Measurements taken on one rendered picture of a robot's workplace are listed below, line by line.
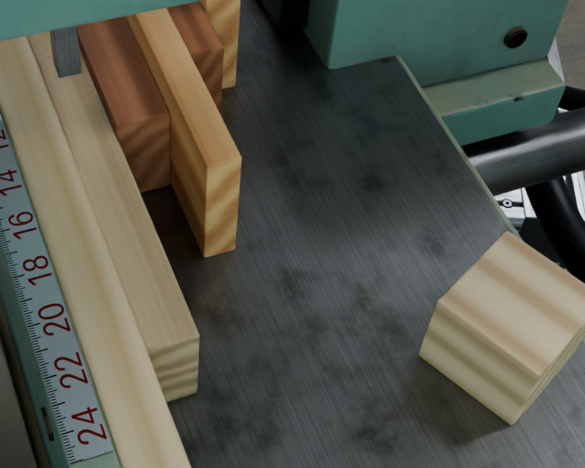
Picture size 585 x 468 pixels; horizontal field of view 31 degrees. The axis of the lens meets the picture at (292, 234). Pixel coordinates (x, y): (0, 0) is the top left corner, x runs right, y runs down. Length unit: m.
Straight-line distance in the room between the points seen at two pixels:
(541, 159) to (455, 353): 0.23
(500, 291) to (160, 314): 0.12
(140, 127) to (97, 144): 0.02
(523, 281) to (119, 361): 0.15
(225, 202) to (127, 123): 0.05
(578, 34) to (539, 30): 1.46
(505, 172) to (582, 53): 1.40
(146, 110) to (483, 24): 0.19
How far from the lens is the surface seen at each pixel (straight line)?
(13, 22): 0.36
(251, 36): 0.51
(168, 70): 0.41
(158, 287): 0.37
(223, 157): 0.38
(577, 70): 1.94
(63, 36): 0.41
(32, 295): 0.35
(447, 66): 0.54
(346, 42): 0.49
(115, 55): 0.44
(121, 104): 0.42
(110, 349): 0.34
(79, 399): 0.33
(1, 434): 0.49
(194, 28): 0.44
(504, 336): 0.38
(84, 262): 0.36
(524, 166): 0.59
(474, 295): 0.38
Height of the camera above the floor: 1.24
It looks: 52 degrees down
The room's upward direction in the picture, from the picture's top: 8 degrees clockwise
